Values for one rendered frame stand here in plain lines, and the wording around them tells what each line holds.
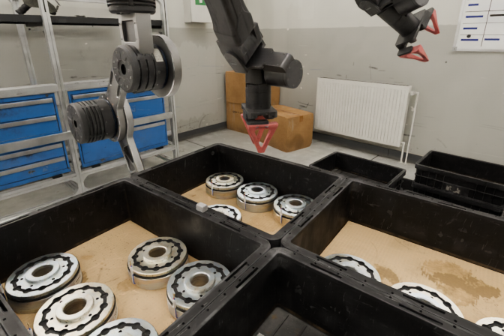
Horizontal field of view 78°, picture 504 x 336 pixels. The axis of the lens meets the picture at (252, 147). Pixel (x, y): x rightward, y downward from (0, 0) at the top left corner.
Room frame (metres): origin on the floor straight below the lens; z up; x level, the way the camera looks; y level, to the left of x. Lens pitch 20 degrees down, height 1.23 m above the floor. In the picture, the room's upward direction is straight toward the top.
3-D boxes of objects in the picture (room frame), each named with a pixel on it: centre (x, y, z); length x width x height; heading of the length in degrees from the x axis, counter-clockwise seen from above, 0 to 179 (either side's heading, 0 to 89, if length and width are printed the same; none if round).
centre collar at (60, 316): (0.34, 0.25, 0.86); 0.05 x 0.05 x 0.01
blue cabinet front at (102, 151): (2.35, 0.99, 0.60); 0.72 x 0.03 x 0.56; 137
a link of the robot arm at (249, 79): (0.69, -0.02, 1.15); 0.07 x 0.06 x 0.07; 47
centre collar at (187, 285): (0.39, 0.08, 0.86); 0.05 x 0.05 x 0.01
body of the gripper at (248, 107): (0.70, -0.01, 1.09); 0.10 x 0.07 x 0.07; 11
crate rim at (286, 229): (0.64, 0.03, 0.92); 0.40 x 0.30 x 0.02; 53
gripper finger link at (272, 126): (0.68, -0.02, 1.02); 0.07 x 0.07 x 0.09; 11
